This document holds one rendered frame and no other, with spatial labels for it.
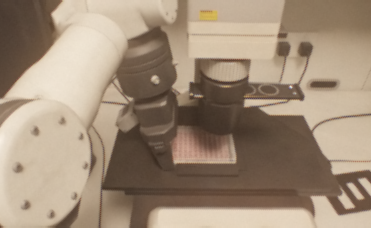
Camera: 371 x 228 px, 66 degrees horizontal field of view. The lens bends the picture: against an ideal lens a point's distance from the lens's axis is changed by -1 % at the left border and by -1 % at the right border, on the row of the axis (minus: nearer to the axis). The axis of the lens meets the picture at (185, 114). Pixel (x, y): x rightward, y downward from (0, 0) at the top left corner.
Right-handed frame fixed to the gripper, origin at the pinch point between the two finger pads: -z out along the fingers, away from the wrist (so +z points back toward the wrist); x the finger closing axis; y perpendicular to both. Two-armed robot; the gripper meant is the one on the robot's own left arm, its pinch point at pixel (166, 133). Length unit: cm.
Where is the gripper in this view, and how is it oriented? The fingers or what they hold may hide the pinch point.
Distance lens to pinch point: 51.2
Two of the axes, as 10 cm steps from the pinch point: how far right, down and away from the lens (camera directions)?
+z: -2.0, -7.7, -6.1
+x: 0.0, -6.2, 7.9
